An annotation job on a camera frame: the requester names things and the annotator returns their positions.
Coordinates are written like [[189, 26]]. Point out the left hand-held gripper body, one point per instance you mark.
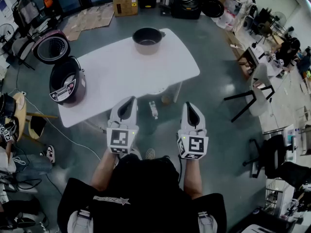
[[119, 137]]

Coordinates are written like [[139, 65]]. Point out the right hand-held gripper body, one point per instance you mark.
[[194, 144]]

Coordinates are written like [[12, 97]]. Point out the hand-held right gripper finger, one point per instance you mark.
[[185, 120], [203, 125]]

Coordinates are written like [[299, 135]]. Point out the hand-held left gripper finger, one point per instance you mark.
[[134, 116], [115, 111]]

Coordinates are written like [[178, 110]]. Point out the maroon rice cooker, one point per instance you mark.
[[79, 86]]

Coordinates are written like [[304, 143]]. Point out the dark pot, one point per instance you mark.
[[145, 48], [7, 104]]

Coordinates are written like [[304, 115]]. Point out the person's right forearm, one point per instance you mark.
[[193, 178]]

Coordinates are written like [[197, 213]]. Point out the person's left forearm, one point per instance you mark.
[[104, 169]]

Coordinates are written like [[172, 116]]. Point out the clear plastic water bottle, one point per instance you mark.
[[153, 109]]

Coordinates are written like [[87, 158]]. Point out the white table leg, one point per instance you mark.
[[175, 92]]

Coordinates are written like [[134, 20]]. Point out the person's black shirt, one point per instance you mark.
[[145, 190]]

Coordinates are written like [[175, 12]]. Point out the white chair black legs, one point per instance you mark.
[[261, 98]]

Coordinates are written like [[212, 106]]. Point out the black office chair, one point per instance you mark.
[[274, 152]]

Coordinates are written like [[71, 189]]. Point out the wooden stool black seat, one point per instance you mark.
[[36, 125]]

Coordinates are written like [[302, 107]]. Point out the cluttered work desk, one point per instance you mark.
[[252, 54]]

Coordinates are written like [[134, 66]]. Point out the white power strip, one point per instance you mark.
[[23, 93]]

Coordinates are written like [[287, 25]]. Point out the flattened cardboard sheets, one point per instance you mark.
[[90, 21]]

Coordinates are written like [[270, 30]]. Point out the pink round plate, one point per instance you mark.
[[20, 101]]

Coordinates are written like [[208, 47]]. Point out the white plastic appliance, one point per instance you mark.
[[255, 228]]

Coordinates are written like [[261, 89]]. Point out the white plastic bags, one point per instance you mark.
[[226, 18]]

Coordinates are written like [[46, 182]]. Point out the brown cardboard box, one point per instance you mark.
[[125, 1]]

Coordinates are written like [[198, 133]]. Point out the grey folding chair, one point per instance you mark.
[[22, 47]]

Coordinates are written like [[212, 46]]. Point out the black washing machine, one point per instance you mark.
[[187, 1]]

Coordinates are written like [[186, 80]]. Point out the orange hanging bag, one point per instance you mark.
[[47, 0]]

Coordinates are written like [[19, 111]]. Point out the black clothes rack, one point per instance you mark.
[[29, 11]]

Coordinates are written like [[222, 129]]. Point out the blue wall poster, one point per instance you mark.
[[3, 6]]

